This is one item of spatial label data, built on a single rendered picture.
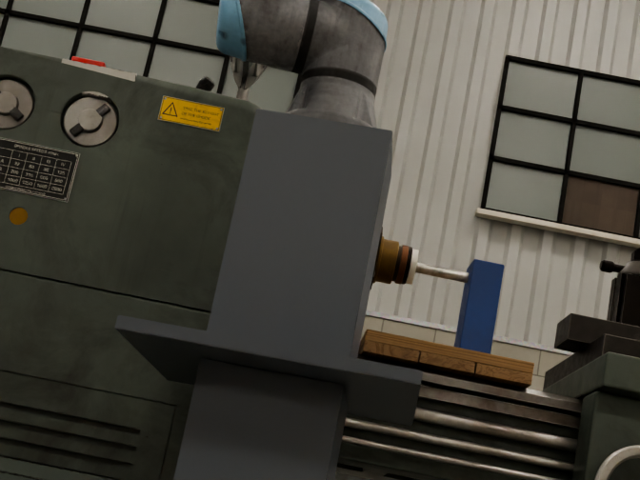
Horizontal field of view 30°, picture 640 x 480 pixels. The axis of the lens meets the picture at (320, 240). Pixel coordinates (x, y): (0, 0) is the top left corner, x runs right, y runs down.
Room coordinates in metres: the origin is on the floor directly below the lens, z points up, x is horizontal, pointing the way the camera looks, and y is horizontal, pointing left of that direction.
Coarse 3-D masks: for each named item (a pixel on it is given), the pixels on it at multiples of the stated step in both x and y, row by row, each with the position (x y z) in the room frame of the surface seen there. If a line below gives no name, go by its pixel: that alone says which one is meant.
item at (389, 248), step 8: (384, 240) 2.21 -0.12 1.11; (384, 248) 2.19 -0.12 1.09; (392, 248) 2.19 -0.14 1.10; (400, 248) 2.21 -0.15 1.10; (408, 248) 2.21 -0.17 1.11; (376, 256) 2.20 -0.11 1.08; (384, 256) 2.19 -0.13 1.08; (392, 256) 2.19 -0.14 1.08; (400, 256) 2.20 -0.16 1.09; (408, 256) 2.20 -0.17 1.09; (376, 264) 2.19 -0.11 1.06; (384, 264) 2.19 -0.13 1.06; (392, 264) 2.19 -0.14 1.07; (400, 264) 2.20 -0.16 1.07; (408, 264) 2.20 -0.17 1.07; (376, 272) 2.20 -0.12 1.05; (384, 272) 2.20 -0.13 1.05; (392, 272) 2.20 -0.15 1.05; (400, 272) 2.20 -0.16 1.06; (408, 272) 2.20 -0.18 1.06; (376, 280) 2.23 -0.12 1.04; (384, 280) 2.22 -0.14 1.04; (392, 280) 2.23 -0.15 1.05; (400, 280) 2.22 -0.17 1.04
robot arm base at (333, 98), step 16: (304, 80) 1.68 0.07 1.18; (320, 80) 1.65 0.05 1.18; (336, 80) 1.64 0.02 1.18; (352, 80) 1.65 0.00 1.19; (368, 80) 1.66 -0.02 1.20; (304, 96) 1.67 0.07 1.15; (320, 96) 1.64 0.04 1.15; (336, 96) 1.64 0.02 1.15; (352, 96) 1.64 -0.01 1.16; (368, 96) 1.67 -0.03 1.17; (288, 112) 1.67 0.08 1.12; (304, 112) 1.64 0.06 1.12; (320, 112) 1.63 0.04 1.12; (336, 112) 1.63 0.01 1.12; (352, 112) 1.64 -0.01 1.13; (368, 112) 1.66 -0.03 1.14
